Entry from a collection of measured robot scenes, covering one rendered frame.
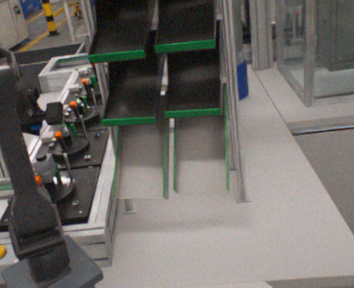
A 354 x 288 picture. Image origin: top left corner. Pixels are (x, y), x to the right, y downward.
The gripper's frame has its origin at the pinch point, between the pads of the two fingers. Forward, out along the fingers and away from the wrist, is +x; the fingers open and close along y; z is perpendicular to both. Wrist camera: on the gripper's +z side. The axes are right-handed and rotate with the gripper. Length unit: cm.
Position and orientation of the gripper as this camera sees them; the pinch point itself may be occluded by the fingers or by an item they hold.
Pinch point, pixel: (34, 127)
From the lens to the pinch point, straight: 116.5
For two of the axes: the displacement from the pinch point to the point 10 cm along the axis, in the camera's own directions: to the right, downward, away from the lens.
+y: -9.8, 1.3, 1.2
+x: 1.7, 5.5, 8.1
